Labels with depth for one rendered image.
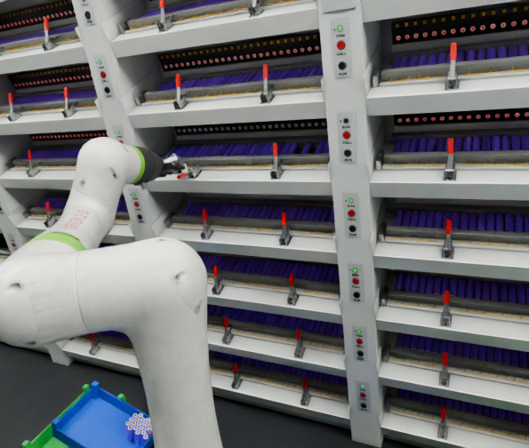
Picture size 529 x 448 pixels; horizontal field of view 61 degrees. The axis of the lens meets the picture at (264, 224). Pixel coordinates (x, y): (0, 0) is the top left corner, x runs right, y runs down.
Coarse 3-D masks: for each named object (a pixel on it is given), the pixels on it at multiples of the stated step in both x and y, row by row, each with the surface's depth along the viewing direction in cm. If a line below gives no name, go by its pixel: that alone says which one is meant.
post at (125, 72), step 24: (72, 0) 124; (96, 0) 121; (120, 0) 128; (144, 0) 136; (96, 24) 124; (96, 48) 127; (96, 72) 130; (120, 72) 129; (144, 72) 138; (120, 96) 130; (120, 120) 134; (144, 144) 140; (144, 192) 142; (168, 192) 152
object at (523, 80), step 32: (416, 32) 107; (448, 32) 105; (480, 32) 102; (512, 32) 100; (384, 64) 113; (416, 64) 105; (448, 64) 99; (480, 64) 96; (512, 64) 93; (384, 96) 100; (416, 96) 97; (448, 96) 95; (480, 96) 93; (512, 96) 90
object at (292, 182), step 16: (160, 144) 146; (176, 176) 136; (208, 176) 131; (224, 176) 129; (240, 176) 127; (256, 176) 125; (288, 176) 120; (304, 176) 119; (320, 176) 117; (208, 192) 133; (224, 192) 130; (240, 192) 128; (256, 192) 126; (272, 192) 123; (288, 192) 121; (304, 192) 119; (320, 192) 117
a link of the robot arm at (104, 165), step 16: (96, 144) 93; (112, 144) 94; (80, 160) 93; (96, 160) 92; (112, 160) 93; (128, 160) 97; (144, 160) 104; (80, 176) 94; (96, 176) 93; (112, 176) 94; (128, 176) 99; (80, 192) 94; (96, 192) 94; (112, 192) 96
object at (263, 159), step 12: (204, 156) 136; (216, 156) 134; (228, 156) 132; (240, 156) 130; (252, 156) 128; (264, 156) 127; (288, 156) 123; (300, 156) 122; (312, 156) 120; (324, 156) 119
